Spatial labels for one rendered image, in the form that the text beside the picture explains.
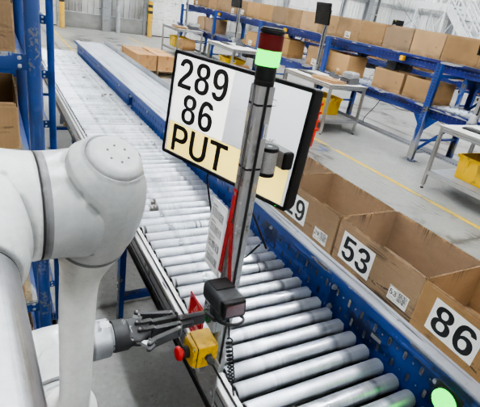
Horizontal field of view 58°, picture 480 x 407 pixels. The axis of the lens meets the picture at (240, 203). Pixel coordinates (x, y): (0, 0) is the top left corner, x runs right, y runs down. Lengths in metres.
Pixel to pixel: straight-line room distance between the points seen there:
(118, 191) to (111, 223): 0.05
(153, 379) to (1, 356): 1.94
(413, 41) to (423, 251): 5.90
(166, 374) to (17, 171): 1.89
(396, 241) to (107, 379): 1.46
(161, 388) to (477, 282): 1.45
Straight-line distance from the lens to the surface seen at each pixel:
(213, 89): 1.20
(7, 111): 1.03
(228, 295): 1.02
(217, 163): 1.20
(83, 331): 0.80
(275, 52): 0.91
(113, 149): 0.52
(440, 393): 1.39
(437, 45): 7.16
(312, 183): 2.01
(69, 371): 0.84
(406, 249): 1.82
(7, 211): 0.48
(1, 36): 1.00
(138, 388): 2.26
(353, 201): 1.99
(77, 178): 0.50
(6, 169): 0.52
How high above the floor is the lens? 1.70
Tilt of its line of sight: 25 degrees down
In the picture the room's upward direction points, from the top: 10 degrees clockwise
